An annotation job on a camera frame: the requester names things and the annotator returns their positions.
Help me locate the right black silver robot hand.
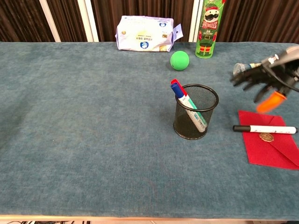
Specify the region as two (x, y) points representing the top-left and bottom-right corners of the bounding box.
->
(230, 45), (299, 114)

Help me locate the white marker with black cap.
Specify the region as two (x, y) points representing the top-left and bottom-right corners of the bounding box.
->
(232, 125), (299, 135)

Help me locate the white marker with blue cap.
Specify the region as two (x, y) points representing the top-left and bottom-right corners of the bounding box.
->
(170, 83), (208, 133)

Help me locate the black pen cup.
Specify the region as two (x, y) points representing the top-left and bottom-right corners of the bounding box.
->
(173, 84), (220, 140)

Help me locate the green Pringles can red lid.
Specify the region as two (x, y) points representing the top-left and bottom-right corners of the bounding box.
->
(195, 0), (227, 59)

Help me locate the red envelope gold seal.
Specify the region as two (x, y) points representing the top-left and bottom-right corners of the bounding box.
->
(238, 110), (299, 171)

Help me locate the green ball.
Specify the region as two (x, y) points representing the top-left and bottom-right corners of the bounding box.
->
(170, 50), (190, 71)

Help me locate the white tissue pack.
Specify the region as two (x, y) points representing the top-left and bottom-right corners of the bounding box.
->
(115, 15), (184, 53)

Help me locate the dark brown pleated curtain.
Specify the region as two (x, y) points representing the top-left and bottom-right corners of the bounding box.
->
(0, 0), (299, 44)

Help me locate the blue table cloth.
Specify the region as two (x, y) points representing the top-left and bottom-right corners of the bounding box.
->
(0, 41), (299, 221)

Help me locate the white metal frame post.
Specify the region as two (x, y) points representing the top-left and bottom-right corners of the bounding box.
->
(188, 0), (203, 43)
(77, 0), (100, 43)
(39, 0), (62, 43)

